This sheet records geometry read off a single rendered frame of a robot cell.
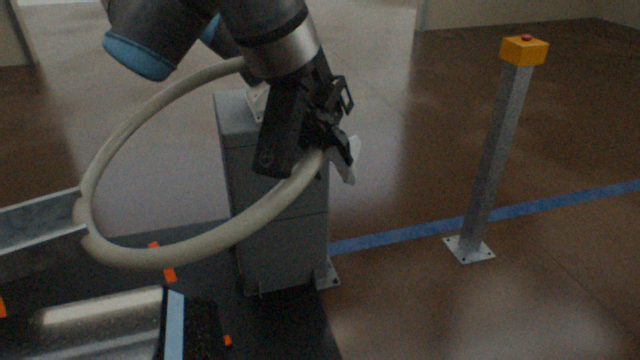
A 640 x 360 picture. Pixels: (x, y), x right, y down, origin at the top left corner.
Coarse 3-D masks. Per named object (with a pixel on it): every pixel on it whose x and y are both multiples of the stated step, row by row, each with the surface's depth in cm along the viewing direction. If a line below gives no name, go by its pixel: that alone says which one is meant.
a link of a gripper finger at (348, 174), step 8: (352, 144) 59; (360, 144) 60; (328, 152) 56; (336, 152) 55; (352, 152) 59; (336, 160) 57; (336, 168) 58; (344, 168) 57; (352, 168) 58; (344, 176) 59; (352, 176) 59; (352, 184) 61
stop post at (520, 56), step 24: (504, 48) 160; (528, 48) 152; (504, 72) 165; (528, 72) 160; (504, 96) 167; (504, 120) 170; (504, 144) 178; (480, 168) 190; (480, 192) 193; (480, 216) 200; (456, 240) 221; (480, 240) 210
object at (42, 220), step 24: (72, 192) 68; (0, 216) 64; (24, 216) 66; (48, 216) 68; (0, 240) 65; (24, 240) 65; (48, 240) 58; (72, 240) 60; (0, 264) 56; (24, 264) 58; (48, 264) 60
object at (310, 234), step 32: (224, 96) 170; (224, 128) 146; (256, 128) 146; (224, 160) 156; (256, 192) 160; (320, 192) 169; (288, 224) 173; (320, 224) 178; (256, 256) 178; (288, 256) 183; (320, 256) 189; (256, 288) 189; (320, 288) 194
